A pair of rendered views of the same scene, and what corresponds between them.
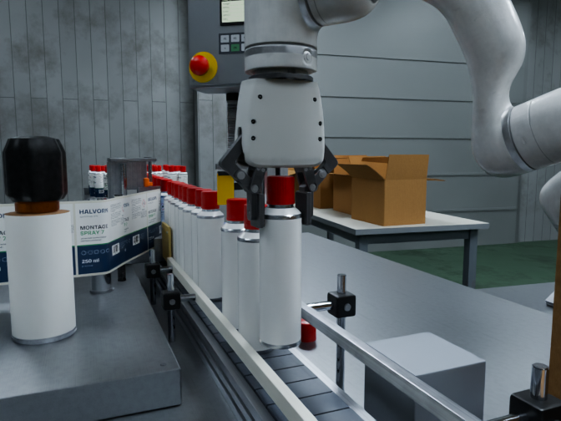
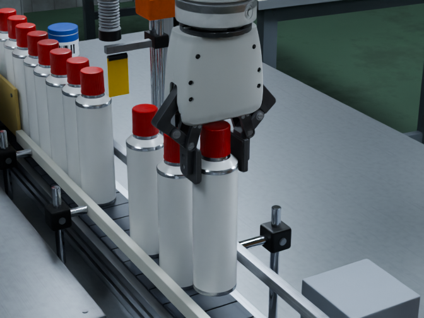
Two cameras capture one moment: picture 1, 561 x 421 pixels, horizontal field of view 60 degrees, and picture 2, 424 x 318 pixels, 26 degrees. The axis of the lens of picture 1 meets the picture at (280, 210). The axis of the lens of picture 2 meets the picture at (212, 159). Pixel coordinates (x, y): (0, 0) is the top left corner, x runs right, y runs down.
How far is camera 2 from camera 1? 0.50 m
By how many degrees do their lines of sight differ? 19
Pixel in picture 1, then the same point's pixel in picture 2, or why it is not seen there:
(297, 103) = (236, 55)
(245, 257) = (168, 194)
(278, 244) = (216, 199)
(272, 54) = (212, 16)
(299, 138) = (237, 90)
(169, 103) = not seen: outside the picture
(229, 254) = (140, 175)
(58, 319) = not seen: outside the picture
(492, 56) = not seen: outside the picture
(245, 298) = (168, 235)
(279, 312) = (216, 262)
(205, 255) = (91, 153)
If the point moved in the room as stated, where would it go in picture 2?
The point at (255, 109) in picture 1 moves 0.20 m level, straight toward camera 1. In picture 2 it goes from (192, 70) to (231, 149)
